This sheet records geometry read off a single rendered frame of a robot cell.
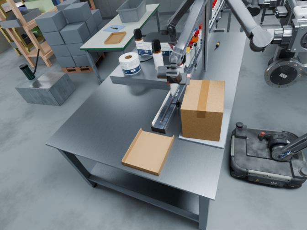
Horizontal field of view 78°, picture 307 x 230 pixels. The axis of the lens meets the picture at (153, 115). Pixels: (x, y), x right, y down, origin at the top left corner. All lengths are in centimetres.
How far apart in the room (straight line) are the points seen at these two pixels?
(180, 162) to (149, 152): 22
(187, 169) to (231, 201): 92
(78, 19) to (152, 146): 336
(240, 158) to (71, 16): 373
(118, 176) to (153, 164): 81
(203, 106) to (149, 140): 47
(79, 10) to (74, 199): 321
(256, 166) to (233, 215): 48
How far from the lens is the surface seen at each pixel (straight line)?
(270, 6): 154
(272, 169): 202
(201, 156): 126
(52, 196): 252
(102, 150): 144
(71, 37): 402
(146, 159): 128
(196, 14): 111
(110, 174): 205
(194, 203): 178
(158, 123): 139
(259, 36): 105
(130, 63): 193
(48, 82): 367
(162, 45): 207
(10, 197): 286
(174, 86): 153
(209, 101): 117
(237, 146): 208
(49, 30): 421
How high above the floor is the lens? 189
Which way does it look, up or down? 44 degrees down
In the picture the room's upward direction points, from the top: 13 degrees counter-clockwise
